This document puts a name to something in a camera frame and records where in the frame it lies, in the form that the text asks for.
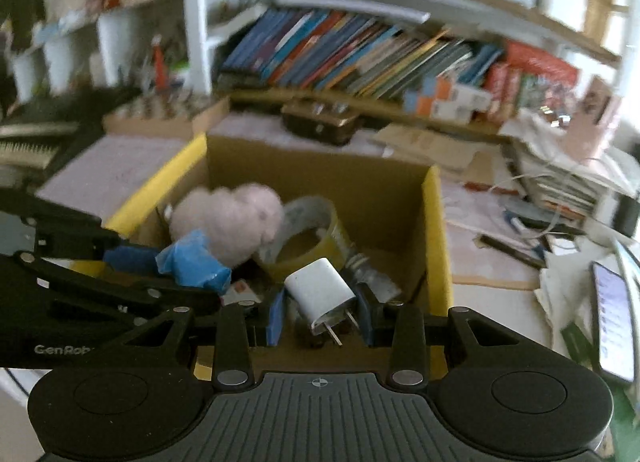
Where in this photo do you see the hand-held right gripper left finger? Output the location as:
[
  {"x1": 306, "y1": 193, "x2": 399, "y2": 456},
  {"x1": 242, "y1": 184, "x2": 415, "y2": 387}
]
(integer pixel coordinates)
[{"x1": 120, "y1": 289, "x2": 287, "y2": 389}]

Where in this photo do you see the white wooden bookshelf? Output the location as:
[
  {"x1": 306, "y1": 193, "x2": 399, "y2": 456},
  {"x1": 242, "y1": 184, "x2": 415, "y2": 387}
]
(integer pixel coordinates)
[{"x1": 0, "y1": 0, "x2": 640, "y2": 143}]

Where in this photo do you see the black power adapter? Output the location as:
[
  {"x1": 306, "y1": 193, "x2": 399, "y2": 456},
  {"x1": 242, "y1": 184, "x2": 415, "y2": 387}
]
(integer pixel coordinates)
[{"x1": 612, "y1": 197, "x2": 640, "y2": 243}]

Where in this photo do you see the grey white bottle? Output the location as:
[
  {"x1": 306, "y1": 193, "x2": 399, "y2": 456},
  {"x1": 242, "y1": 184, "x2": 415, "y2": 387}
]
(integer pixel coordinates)
[{"x1": 347, "y1": 252, "x2": 403, "y2": 303}]

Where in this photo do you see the yellow tape roll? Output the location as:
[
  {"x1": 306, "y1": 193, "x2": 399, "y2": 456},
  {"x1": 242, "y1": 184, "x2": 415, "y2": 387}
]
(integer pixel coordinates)
[{"x1": 255, "y1": 196, "x2": 358, "y2": 283}]

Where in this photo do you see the long row of leaning books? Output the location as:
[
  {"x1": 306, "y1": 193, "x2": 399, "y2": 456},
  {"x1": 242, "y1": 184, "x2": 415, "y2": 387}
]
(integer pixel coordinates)
[{"x1": 220, "y1": 6, "x2": 506, "y2": 102}]

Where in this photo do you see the white pen holder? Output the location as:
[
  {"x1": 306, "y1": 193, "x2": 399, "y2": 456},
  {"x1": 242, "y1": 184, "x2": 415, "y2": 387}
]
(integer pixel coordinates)
[{"x1": 537, "y1": 0, "x2": 591, "y2": 32}]

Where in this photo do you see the red glue bottle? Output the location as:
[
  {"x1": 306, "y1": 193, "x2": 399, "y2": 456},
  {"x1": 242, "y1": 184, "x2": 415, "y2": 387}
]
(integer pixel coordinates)
[{"x1": 152, "y1": 36, "x2": 171, "y2": 92}]

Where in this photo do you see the white charger plug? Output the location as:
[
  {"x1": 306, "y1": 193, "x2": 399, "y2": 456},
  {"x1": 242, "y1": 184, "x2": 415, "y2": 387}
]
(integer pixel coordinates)
[{"x1": 284, "y1": 257, "x2": 361, "y2": 347}]

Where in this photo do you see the wooden chessboard box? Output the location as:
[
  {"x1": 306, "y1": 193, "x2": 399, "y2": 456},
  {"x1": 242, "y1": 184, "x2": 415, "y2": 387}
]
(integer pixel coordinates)
[{"x1": 102, "y1": 94, "x2": 231, "y2": 140}]

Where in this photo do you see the yellow cardboard box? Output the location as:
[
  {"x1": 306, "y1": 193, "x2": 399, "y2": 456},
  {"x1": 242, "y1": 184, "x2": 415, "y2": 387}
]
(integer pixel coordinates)
[{"x1": 102, "y1": 132, "x2": 455, "y2": 383}]

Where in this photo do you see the pink checkered cloth desktop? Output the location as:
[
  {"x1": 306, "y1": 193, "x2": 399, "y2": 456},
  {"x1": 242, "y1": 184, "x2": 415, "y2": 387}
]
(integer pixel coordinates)
[{"x1": 35, "y1": 112, "x2": 566, "y2": 343}]

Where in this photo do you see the thick red dictionary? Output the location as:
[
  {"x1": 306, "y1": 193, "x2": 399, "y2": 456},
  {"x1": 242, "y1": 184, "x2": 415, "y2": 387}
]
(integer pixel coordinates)
[{"x1": 505, "y1": 42, "x2": 581, "y2": 85}]

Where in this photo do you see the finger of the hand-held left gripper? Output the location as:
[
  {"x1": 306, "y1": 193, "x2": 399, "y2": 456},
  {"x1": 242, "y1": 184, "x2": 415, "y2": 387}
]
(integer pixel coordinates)
[
  {"x1": 0, "y1": 189, "x2": 157, "y2": 275},
  {"x1": 15, "y1": 229, "x2": 232, "y2": 305}
]

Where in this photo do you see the dark brown case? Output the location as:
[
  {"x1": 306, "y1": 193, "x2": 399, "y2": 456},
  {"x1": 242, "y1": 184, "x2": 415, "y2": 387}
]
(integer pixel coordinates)
[{"x1": 280, "y1": 99, "x2": 363, "y2": 145}]

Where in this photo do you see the orange white small box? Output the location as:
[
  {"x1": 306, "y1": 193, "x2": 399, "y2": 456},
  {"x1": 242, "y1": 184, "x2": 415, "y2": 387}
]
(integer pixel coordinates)
[
  {"x1": 420, "y1": 76, "x2": 493, "y2": 107},
  {"x1": 404, "y1": 92, "x2": 473, "y2": 121}
]

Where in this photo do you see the black piano keyboard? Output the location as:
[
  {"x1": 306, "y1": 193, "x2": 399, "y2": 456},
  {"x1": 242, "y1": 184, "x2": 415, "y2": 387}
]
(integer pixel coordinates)
[{"x1": 0, "y1": 92, "x2": 121, "y2": 183}]

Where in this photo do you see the stack of papers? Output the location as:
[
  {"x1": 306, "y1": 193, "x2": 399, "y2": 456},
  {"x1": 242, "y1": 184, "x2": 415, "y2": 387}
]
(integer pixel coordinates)
[{"x1": 500, "y1": 132, "x2": 631, "y2": 227}]

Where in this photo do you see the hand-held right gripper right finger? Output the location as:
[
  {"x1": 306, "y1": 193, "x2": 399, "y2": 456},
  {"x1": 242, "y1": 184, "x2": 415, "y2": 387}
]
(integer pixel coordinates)
[{"x1": 357, "y1": 288, "x2": 521, "y2": 388}]

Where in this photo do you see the smartphone with lit screen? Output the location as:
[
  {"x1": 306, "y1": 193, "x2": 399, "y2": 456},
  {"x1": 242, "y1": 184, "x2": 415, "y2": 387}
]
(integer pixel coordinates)
[{"x1": 590, "y1": 259, "x2": 638, "y2": 385}]

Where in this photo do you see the black pen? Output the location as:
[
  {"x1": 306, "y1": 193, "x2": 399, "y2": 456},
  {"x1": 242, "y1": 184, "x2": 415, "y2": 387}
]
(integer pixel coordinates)
[{"x1": 477, "y1": 234, "x2": 546, "y2": 269}]

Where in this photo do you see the thick green book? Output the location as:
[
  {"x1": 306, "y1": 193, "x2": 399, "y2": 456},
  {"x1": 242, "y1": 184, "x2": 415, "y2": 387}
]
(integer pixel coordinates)
[{"x1": 560, "y1": 322, "x2": 603, "y2": 373}]

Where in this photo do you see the pink plush toy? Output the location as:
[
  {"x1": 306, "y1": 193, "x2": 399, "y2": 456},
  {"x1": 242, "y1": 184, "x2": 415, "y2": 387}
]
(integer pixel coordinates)
[{"x1": 167, "y1": 182, "x2": 286, "y2": 270}]

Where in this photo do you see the pink cup holder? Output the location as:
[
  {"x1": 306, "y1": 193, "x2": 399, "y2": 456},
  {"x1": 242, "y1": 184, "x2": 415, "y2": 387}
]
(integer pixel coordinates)
[{"x1": 567, "y1": 76, "x2": 626, "y2": 163}]

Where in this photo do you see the flat cardboard sheet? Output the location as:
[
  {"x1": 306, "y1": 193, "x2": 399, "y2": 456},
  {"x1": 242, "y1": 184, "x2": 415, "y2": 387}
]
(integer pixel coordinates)
[{"x1": 370, "y1": 124, "x2": 496, "y2": 177}]

